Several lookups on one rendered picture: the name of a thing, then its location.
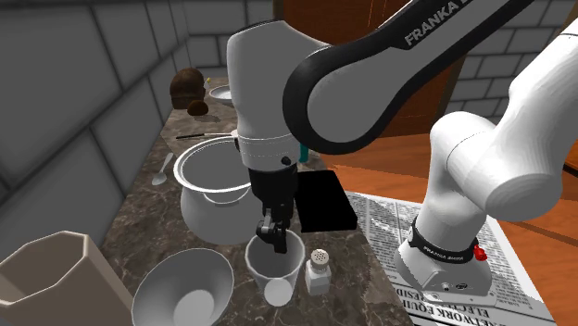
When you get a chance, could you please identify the white bowl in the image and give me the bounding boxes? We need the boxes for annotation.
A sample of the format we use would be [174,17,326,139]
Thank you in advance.
[131,247,236,326]

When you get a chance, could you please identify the small white dish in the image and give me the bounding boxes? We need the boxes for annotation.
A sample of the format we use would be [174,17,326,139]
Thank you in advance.
[207,83,234,108]

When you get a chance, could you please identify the black handled knife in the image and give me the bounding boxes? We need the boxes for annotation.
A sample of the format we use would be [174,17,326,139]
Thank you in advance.
[175,130,239,141]

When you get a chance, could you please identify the small brown round loaf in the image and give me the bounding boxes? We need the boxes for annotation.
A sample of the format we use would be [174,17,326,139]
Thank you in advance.
[186,99,210,117]

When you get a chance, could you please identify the white salt shaker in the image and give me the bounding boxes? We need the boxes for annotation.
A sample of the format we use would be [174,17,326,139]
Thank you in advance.
[304,247,333,297]

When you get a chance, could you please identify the black flat box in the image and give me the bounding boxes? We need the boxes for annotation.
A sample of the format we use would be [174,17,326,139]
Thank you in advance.
[293,169,359,234]

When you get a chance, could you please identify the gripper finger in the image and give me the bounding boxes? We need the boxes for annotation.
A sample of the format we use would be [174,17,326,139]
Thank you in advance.
[270,223,291,255]
[255,207,277,239]

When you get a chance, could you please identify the large white pot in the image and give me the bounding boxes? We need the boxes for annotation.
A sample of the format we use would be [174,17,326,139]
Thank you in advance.
[172,136,269,245]

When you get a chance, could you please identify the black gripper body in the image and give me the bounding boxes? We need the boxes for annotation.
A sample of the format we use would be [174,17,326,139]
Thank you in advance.
[246,164,300,228]

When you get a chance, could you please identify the beige octagonal container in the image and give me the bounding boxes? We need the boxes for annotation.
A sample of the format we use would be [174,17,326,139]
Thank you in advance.
[0,230,134,326]

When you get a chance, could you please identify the newspaper patterned robot stand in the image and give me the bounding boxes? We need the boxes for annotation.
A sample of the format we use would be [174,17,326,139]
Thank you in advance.
[344,191,562,326]

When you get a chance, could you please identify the silver spoon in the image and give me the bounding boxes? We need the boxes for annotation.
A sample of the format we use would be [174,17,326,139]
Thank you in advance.
[151,152,175,187]

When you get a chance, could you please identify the white cup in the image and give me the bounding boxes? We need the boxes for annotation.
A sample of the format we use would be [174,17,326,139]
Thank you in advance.
[244,229,308,308]

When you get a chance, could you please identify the large brown dome loaf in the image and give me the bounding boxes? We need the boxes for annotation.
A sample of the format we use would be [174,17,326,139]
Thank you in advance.
[169,67,206,111]

